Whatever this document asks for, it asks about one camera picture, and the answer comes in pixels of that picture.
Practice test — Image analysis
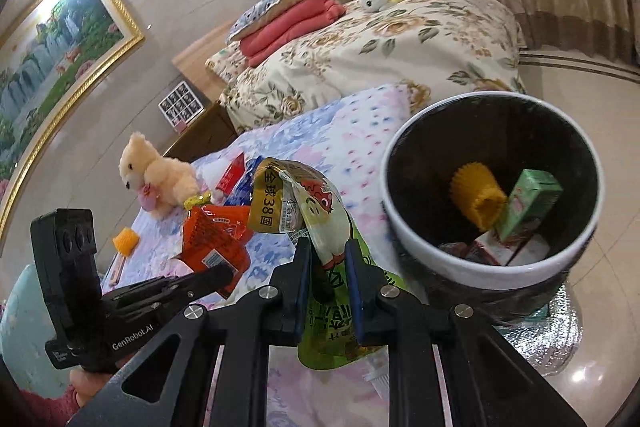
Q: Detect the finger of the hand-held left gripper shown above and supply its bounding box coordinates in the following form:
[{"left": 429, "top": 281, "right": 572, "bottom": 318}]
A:
[
  {"left": 102, "top": 275, "right": 190, "bottom": 304},
  {"left": 164, "top": 266, "right": 235, "bottom": 306}
]

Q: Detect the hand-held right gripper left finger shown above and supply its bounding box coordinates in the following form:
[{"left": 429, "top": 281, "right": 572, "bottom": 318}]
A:
[{"left": 65, "top": 237, "right": 313, "bottom": 427}]

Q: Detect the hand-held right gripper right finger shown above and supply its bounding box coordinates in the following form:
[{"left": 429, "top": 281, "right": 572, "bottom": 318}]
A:
[{"left": 345, "top": 239, "right": 588, "bottom": 427}]

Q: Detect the red orange snack bag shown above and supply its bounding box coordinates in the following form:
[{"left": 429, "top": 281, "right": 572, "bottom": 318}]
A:
[{"left": 180, "top": 204, "right": 253, "bottom": 300}]

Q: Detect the green snack pouch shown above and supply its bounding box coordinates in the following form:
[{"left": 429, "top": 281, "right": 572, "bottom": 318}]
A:
[{"left": 252, "top": 157, "right": 396, "bottom": 370}]

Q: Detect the black trash bin white rim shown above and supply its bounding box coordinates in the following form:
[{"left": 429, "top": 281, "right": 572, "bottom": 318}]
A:
[{"left": 380, "top": 92, "right": 601, "bottom": 323}]

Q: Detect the small yellow wrapper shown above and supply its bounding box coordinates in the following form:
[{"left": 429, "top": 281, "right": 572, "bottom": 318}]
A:
[{"left": 184, "top": 191, "right": 213, "bottom": 210}]

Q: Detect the blue wrapper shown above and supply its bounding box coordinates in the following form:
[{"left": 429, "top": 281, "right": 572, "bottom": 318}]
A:
[{"left": 225, "top": 159, "right": 261, "bottom": 208}]

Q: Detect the red white wrapper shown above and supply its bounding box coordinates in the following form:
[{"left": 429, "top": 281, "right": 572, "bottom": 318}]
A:
[{"left": 200, "top": 152, "right": 248, "bottom": 205}]

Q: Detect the red white carton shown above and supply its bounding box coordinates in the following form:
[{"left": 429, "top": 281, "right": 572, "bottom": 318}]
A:
[{"left": 465, "top": 229, "right": 551, "bottom": 268}]

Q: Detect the yellow foam fruit net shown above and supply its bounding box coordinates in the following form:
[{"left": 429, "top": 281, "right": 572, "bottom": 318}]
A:
[{"left": 450, "top": 161, "right": 508, "bottom": 230}]

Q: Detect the green carton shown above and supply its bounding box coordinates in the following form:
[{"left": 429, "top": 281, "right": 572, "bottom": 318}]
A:
[{"left": 495, "top": 169, "right": 563, "bottom": 243}]

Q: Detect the person's left forearm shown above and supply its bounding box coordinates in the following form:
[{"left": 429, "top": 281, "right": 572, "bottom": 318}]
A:
[{"left": 0, "top": 389, "right": 81, "bottom": 427}]

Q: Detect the person's left hand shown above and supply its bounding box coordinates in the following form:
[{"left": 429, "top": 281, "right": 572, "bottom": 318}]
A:
[{"left": 67, "top": 364, "right": 118, "bottom": 408}]

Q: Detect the orange foam fruit net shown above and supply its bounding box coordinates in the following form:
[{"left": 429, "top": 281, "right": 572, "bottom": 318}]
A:
[{"left": 112, "top": 228, "right": 138, "bottom": 254}]

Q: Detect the teal cushion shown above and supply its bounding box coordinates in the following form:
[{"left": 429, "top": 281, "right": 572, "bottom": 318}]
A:
[{"left": 0, "top": 264, "right": 76, "bottom": 395}]

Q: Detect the cream teddy bear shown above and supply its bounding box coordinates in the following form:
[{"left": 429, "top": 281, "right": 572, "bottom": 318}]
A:
[{"left": 118, "top": 132, "right": 201, "bottom": 222}]

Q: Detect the wooden nightstand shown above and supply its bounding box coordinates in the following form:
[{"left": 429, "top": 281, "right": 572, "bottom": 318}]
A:
[{"left": 162, "top": 102, "right": 238, "bottom": 162}]

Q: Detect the teal printed box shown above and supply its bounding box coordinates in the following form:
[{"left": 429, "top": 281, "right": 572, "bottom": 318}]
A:
[{"left": 520, "top": 302, "right": 556, "bottom": 323}]

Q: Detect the silver foil mat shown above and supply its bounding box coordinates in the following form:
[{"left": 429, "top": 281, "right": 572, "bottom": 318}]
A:
[{"left": 495, "top": 279, "right": 583, "bottom": 375}]

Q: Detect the gold framed landscape painting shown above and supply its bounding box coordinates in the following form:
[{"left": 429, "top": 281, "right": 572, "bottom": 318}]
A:
[{"left": 0, "top": 0, "right": 146, "bottom": 240}]

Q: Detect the floral pillow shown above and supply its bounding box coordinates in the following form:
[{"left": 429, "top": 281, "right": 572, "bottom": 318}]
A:
[{"left": 206, "top": 42, "right": 251, "bottom": 82}]

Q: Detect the wooden headboard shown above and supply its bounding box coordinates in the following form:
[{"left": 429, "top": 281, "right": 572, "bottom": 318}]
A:
[{"left": 172, "top": 19, "right": 236, "bottom": 102}]

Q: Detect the bed with floral cover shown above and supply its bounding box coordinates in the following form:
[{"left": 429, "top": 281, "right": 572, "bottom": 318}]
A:
[{"left": 205, "top": 0, "right": 526, "bottom": 132}]

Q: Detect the folded red blanket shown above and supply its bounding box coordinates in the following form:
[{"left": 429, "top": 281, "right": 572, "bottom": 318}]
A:
[{"left": 239, "top": 0, "right": 347, "bottom": 68}]

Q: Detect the blue flowered pillow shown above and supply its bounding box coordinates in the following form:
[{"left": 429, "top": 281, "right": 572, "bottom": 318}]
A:
[{"left": 226, "top": 0, "right": 316, "bottom": 45}]

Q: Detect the black white photo frame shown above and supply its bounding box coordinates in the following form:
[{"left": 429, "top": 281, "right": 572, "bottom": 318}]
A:
[{"left": 159, "top": 82, "right": 205, "bottom": 128}]

